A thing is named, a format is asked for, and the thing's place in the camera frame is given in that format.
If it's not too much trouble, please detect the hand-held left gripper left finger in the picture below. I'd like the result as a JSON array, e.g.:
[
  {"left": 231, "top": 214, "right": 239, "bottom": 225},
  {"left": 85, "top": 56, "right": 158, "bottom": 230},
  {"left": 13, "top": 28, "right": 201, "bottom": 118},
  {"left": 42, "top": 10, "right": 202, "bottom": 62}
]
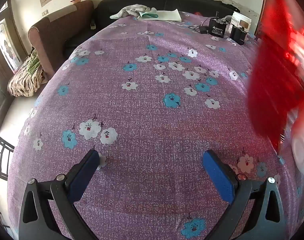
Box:
[{"left": 18, "top": 149, "right": 100, "bottom": 240}]

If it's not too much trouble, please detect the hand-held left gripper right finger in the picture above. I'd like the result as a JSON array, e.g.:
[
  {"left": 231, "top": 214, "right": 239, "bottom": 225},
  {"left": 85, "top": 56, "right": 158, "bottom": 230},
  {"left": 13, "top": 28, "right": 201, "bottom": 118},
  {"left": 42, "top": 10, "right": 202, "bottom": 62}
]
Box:
[{"left": 202, "top": 149, "right": 286, "bottom": 240}]

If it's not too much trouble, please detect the white plastic bowl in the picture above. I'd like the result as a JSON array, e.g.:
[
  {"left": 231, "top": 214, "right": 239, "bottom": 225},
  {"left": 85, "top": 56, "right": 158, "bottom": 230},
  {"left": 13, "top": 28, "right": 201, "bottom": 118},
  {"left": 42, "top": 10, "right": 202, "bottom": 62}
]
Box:
[{"left": 290, "top": 130, "right": 304, "bottom": 177}]

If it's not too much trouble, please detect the large red scalloped plate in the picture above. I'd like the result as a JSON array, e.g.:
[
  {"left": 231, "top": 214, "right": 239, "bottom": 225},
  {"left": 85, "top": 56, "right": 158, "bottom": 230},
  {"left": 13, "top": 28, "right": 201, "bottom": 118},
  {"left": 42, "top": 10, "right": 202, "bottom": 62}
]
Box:
[{"left": 245, "top": 0, "right": 304, "bottom": 153}]

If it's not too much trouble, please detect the black metal railing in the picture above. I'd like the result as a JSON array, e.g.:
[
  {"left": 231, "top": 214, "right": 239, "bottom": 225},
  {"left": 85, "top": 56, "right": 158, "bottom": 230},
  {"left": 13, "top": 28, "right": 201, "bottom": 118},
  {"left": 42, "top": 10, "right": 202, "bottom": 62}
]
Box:
[{"left": 0, "top": 130, "right": 15, "bottom": 180}]

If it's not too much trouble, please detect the purple floral tablecloth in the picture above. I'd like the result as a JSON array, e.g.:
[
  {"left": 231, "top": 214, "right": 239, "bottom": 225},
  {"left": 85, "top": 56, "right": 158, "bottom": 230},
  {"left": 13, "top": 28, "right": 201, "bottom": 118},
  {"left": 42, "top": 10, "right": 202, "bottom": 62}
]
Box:
[{"left": 7, "top": 10, "right": 304, "bottom": 240}]

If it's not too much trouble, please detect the striped blanket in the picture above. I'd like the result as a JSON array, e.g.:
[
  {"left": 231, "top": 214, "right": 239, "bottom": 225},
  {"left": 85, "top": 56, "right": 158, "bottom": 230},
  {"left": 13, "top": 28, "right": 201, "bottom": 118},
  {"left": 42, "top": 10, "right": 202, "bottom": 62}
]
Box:
[{"left": 7, "top": 49, "right": 49, "bottom": 97}]

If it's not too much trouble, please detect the black motor unit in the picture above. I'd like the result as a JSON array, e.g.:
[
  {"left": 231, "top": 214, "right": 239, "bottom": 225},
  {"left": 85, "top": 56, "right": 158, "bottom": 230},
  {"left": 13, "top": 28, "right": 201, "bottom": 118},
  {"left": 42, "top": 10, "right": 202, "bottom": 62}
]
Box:
[{"left": 208, "top": 11, "right": 227, "bottom": 38}]

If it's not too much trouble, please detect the brown armchair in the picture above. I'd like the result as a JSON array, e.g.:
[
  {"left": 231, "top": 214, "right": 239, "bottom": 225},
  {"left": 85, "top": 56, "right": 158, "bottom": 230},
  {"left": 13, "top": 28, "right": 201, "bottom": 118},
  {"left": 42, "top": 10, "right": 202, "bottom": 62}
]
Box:
[{"left": 28, "top": 0, "right": 94, "bottom": 80}]

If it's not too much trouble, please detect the glass panel door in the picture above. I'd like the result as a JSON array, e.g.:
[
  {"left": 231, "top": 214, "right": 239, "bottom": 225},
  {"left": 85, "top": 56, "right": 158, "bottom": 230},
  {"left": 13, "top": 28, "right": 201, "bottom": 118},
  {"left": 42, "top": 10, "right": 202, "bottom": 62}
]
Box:
[{"left": 0, "top": 1, "right": 28, "bottom": 73}]

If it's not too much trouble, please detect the white plastic jar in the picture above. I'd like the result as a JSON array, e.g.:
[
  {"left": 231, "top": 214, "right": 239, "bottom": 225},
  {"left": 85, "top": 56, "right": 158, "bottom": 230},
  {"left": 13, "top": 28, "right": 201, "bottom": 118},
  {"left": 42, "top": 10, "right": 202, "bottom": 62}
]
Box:
[{"left": 229, "top": 11, "right": 252, "bottom": 30}]

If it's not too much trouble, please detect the white notebook with green band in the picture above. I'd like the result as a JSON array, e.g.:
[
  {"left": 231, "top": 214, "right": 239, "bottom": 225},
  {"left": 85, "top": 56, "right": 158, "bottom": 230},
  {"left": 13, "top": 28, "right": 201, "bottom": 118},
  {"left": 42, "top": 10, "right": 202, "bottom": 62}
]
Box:
[{"left": 137, "top": 9, "right": 182, "bottom": 22}]

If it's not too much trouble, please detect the white cloth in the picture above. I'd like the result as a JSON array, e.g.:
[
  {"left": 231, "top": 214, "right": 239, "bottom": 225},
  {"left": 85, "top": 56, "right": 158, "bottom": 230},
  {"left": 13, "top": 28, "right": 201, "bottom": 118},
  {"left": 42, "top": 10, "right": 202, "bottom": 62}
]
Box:
[{"left": 109, "top": 4, "right": 157, "bottom": 20}]

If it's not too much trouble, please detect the black sofa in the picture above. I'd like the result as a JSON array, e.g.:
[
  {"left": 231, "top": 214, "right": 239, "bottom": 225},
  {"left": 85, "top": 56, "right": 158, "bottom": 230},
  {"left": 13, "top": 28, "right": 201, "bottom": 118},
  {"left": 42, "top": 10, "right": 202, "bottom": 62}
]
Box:
[{"left": 64, "top": 0, "right": 261, "bottom": 59}]

